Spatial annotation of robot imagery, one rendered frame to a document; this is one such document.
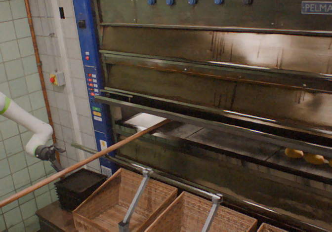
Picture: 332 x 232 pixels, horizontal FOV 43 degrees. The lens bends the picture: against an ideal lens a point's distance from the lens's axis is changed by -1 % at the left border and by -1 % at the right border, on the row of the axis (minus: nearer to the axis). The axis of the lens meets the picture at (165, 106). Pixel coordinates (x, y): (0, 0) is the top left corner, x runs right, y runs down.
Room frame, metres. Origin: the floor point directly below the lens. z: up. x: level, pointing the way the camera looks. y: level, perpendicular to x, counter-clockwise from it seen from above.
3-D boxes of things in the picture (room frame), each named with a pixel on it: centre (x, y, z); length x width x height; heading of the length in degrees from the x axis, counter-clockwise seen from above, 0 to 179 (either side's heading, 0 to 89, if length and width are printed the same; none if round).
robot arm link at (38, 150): (2.45, 0.79, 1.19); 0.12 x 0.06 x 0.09; 136
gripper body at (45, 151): (2.40, 0.74, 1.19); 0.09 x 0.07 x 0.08; 46
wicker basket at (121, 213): (2.45, 0.34, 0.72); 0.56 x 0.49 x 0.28; 46
